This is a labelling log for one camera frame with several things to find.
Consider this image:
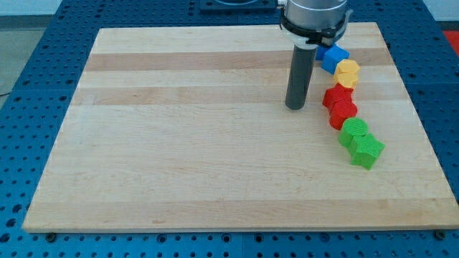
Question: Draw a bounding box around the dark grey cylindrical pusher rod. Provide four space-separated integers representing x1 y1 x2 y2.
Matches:
285 46 316 110

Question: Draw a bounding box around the black white tool flange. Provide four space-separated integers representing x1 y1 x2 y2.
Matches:
280 9 353 49

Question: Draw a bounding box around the yellow hexagon block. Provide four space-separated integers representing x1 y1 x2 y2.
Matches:
334 59 361 75

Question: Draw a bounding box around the yellow heart block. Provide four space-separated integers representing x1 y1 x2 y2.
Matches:
333 73 359 89

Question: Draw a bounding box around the blue block behind cube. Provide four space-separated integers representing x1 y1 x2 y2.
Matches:
316 46 329 61

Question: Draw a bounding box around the red star block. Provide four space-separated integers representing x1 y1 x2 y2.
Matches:
322 83 354 113

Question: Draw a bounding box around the red cylinder block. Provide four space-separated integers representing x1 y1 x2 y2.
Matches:
329 100 358 130

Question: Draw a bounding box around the green cylinder block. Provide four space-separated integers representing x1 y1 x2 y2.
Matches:
338 117 369 148

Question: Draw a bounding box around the green star block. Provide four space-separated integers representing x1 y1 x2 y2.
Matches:
348 133 385 170

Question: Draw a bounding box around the light wooden board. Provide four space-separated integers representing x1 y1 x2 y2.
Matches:
23 22 458 233

